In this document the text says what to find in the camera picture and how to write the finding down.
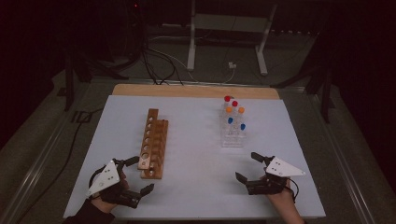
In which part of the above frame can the black tripod stand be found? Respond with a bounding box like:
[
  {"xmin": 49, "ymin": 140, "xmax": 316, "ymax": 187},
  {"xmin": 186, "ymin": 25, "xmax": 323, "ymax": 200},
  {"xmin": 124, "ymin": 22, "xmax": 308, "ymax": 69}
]
[
  {"xmin": 57, "ymin": 46, "xmax": 141, "ymax": 112},
  {"xmin": 270, "ymin": 62, "xmax": 336, "ymax": 124}
]

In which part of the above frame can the metal floor rail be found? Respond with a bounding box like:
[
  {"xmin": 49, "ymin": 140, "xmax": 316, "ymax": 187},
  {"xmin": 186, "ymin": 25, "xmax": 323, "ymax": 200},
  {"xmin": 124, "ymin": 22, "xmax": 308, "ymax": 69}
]
[
  {"xmin": 0, "ymin": 78, "xmax": 94, "ymax": 224},
  {"xmin": 306, "ymin": 88, "xmax": 376, "ymax": 224}
]

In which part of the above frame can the white table mat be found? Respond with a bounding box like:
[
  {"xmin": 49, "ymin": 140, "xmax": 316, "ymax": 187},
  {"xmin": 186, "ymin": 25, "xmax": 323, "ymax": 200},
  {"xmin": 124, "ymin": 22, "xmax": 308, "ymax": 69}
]
[{"xmin": 63, "ymin": 94, "xmax": 327, "ymax": 219}]

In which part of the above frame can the black floor cable bundle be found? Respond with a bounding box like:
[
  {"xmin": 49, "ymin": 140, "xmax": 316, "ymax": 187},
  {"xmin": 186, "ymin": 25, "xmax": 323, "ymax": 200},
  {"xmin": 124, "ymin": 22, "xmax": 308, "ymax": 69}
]
[{"xmin": 136, "ymin": 0, "xmax": 185, "ymax": 86}]

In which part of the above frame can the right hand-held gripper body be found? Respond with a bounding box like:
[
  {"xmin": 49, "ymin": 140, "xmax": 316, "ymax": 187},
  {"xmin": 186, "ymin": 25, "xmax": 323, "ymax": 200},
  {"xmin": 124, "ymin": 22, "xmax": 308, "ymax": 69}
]
[{"xmin": 246, "ymin": 156, "xmax": 306, "ymax": 196}]

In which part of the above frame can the wooden test tube rack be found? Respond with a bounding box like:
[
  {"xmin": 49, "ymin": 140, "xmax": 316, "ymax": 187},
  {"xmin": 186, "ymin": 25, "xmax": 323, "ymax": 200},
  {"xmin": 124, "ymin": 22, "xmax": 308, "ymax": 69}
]
[{"xmin": 137, "ymin": 107, "xmax": 169, "ymax": 180}]

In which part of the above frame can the black floor bracket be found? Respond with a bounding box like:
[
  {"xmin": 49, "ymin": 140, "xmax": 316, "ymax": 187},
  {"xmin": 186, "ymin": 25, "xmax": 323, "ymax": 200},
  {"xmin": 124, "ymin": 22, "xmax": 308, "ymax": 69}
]
[{"xmin": 71, "ymin": 110, "xmax": 93, "ymax": 124}]

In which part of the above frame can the white cable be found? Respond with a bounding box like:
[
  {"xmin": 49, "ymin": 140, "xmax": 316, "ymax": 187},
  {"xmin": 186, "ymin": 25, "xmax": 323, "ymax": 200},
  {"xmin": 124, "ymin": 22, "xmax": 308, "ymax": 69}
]
[{"xmin": 146, "ymin": 35, "xmax": 237, "ymax": 85}]

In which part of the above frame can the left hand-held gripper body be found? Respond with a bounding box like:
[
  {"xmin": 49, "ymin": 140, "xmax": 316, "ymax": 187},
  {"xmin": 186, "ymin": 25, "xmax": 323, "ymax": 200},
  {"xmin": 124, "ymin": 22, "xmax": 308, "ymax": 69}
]
[{"xmin": 85, "ymin": 158, "xmax": 141, "ymax": 209}]

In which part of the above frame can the person's left hand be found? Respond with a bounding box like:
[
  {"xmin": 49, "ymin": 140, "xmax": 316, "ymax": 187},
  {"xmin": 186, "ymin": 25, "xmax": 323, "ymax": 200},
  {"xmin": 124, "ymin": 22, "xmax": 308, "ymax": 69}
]
[{"xmin": 90, "ymin": 172, "xmax": 129, "ymax": 215}]

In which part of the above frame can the dark strip with pale dots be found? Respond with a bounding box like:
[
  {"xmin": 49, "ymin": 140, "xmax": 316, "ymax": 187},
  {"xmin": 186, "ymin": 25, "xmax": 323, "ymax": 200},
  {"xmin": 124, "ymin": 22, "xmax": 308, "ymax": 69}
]
[{"xmin": 270, "ymin": 28, "xmax": 317, "ymax": 35}]

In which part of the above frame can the person's right hand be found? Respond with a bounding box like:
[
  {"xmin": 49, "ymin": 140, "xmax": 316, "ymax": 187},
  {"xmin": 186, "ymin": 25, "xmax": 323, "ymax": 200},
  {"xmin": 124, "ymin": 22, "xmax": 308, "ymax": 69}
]
[{"xmin": 265, "ymin": 176, "xmax": 297, "ymax": 207}]

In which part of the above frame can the clear plastic test tube rack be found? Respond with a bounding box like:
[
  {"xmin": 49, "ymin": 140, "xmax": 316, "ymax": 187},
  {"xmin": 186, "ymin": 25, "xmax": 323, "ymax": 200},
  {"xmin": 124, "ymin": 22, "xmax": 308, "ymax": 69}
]
[{"xmin": 219, "ymin": 102, "xmax": 248, "ymax": 148}]

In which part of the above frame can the white metal stand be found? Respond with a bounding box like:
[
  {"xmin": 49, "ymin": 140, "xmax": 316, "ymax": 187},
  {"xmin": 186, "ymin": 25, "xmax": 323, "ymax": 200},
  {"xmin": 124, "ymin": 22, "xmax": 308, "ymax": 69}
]
[{"xmin": 186, "ymin": 0, "xmax": 278, "ymax": 77}]

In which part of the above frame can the long black cable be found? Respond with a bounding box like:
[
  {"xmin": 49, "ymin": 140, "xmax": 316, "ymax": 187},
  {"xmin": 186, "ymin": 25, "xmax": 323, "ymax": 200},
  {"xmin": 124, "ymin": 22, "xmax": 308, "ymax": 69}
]
[{"xmin": 13, "ymin": 106, "xmax": 106, "ymax": 224}]

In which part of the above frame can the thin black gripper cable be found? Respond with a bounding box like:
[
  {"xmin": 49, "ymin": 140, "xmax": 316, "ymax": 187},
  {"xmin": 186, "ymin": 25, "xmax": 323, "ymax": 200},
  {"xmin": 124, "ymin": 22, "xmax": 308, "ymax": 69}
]
[
  {"xmin": 88, "ymin": 165, "xmax": 106, "ymax": 189},
  {"xmin": 289, "ymin": 177, "xmax": 301, "ymax": 203}
]

